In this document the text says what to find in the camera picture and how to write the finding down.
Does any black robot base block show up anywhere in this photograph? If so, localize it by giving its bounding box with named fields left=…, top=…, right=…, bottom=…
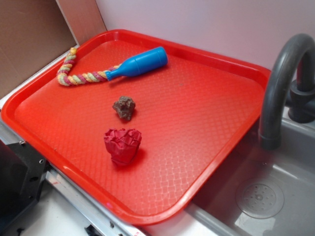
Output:
left=0, top=142, right=48, bottom=233

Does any crumpled brown paper ball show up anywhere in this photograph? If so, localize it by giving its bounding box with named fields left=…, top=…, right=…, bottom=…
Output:
left=112, top=96, right=136, bottom=121

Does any red plastic tray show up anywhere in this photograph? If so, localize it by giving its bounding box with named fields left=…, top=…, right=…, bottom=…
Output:
left=1, top=30, right=270, bottom=226

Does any crumpled red paper ball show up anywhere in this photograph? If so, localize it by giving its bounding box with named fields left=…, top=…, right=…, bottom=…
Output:
left=104, top=129, right=142, bottom=166

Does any grey plastic sink basin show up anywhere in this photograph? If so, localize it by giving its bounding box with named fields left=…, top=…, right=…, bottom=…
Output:
left=185, top=106, right=315, bottom=236

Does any grey curved faucet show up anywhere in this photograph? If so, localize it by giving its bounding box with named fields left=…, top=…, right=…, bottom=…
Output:
left=258, top=33, right=315, bottom=150

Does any brown cardboard panel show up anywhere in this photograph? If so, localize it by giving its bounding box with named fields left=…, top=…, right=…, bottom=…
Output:
left=0, top=0, right=108, bottom=100

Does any blue bottle rope toy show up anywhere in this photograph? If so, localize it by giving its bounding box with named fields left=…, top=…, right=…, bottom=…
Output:
left=56, top=47, right=168, bottom=87

